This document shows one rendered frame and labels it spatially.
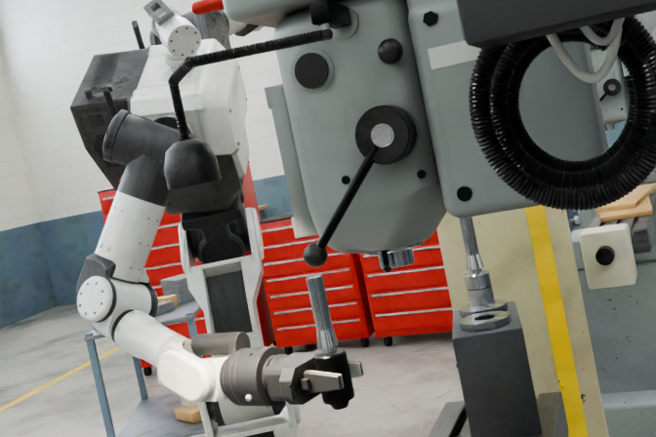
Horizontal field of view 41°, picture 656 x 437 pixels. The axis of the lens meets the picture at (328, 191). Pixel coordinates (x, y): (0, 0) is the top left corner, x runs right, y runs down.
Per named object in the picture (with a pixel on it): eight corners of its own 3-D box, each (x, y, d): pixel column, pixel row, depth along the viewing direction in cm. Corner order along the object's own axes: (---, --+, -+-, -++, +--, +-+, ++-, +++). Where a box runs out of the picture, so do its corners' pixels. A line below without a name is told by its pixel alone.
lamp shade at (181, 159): (165, 190, 119) (155, 145, 119) (217, 179, 121) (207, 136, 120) (171, 189, 112) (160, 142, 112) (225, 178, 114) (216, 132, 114)
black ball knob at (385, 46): (377, 65, 102) (372, 40, 101) (384, 66, 104) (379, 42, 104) (401, 60, 101) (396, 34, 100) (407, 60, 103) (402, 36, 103)
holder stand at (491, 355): (471, 444, 150) (449, 331, 149) (470, 403, 171) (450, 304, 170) (543, 434, 148) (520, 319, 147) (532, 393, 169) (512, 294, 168)
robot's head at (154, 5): (174, 57, 166) (151, 27, 161) (158, 40, 172) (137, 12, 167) (199, 36, 166) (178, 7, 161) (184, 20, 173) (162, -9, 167)
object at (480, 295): (487, 300, 166) (482, 274, 166) (500, 303, 162) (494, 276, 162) (466, 307, 165) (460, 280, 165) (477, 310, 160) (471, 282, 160)
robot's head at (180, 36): (175, 73, 164) (163, 31, 158) (157, 53, 171) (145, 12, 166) (207, 61, 166) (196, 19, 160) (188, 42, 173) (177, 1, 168)
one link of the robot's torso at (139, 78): (108, 252, 178) (50, 106, 157) (140, 154, 205) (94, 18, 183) (251, 239, 175) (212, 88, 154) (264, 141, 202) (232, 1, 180)
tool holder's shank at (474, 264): (479, 270, 165) (469, 213, 164) (487, 271, 162) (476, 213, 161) (465, 274, 164) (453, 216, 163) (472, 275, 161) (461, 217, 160)
